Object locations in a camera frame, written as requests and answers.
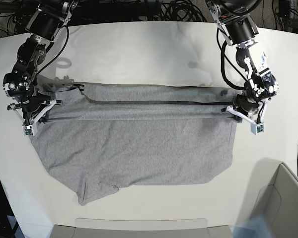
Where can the grey box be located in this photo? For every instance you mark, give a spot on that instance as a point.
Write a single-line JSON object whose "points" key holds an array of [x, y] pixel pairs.
{"points": [[98, 228], [275, 214]]}

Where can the grey box at right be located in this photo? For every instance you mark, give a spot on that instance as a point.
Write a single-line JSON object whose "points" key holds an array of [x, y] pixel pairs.
{"points": [[275, 214]]}

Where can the right gripper body with white bracket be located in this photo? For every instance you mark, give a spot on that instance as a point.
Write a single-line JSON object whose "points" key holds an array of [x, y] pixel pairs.
{"points": [[30, 104]]}

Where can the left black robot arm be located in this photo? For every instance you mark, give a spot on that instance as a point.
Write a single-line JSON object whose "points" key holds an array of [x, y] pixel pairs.
{"points": [[234, 22]]}

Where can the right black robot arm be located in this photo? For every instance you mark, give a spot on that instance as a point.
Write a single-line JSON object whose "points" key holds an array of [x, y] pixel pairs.
{"points": [[48, 19]]}

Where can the grey box at bottom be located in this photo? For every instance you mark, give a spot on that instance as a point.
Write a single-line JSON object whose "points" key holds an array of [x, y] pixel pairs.
{"points": [[98, 228]]}

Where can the left gripper body with white bracket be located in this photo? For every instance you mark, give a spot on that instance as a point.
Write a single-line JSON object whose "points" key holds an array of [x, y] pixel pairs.
{"points": [[252, 102]]}

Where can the grey T-shirt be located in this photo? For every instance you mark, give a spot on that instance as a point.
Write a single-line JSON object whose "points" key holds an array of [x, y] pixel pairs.
{"points": [[107, 137]]}

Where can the blue cloth at bottom right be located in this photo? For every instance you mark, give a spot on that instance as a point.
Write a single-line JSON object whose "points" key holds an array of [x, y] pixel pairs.
{"points": [[253, 228]]}

